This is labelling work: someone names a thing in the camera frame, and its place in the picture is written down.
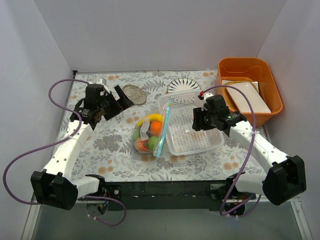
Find yellow banana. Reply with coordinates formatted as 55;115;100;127
135;113;164;128

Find small green fruit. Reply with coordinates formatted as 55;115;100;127
132;129;141;142

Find orange fruit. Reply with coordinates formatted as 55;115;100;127
149;121;163;136

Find clear zip top bag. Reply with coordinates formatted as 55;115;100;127
131;101;172;158

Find peach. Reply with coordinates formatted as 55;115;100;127
134;138;150;153

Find large green custard apple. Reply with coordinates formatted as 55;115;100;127
147;136;159;152

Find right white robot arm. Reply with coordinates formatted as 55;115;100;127
192;93;307;206

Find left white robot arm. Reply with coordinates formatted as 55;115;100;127
30;83;134;210

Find speckled grey oval dish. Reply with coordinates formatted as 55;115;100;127
122;84;147;105

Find white plastic basket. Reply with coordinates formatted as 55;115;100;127
156;90;225;157

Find floral tablecloth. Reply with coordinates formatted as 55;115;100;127
67;69;264;182

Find white rectangular plate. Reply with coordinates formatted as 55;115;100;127
226;81;271;114

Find blue striped round plate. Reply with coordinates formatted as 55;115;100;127
167;77;201;93

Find orange plastic bin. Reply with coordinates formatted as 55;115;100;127
215;57;283;127

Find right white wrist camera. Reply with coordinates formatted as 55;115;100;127
198;92;214;111

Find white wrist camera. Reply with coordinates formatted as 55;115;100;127
96;78;107;86
198;92;214;111

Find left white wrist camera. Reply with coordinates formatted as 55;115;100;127
96;78;107;86

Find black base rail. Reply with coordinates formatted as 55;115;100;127
103;180;231;211

